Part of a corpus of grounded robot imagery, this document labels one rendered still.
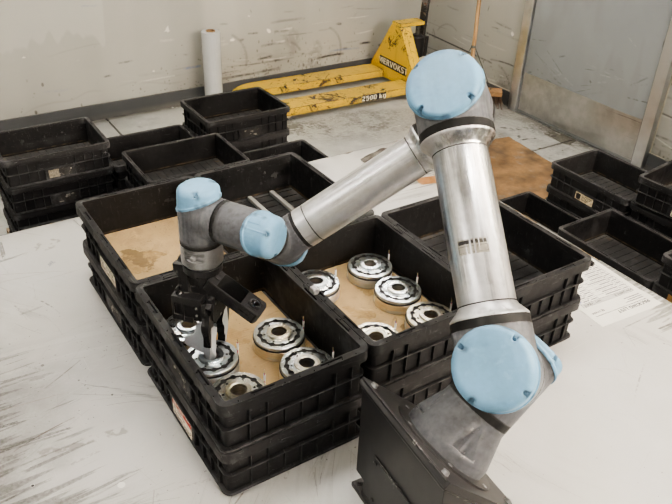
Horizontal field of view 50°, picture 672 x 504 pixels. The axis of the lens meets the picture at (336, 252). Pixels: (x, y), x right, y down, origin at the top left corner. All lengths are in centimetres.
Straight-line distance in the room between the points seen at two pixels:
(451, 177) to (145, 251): 92
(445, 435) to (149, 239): 97
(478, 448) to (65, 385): 89
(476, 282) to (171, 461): 70
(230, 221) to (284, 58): 406
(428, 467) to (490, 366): 19
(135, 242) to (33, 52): 288
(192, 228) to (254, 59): 391
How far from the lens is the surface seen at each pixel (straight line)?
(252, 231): 118
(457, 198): 107
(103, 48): 470
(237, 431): 128
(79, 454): 150
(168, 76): 488
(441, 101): 109
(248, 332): 151
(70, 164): 297
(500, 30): 520
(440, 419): 116
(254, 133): 322
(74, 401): 161
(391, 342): 134
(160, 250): 179
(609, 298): 200
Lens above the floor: 177
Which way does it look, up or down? 32 degrees down
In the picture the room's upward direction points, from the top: 3 degrees clockwise
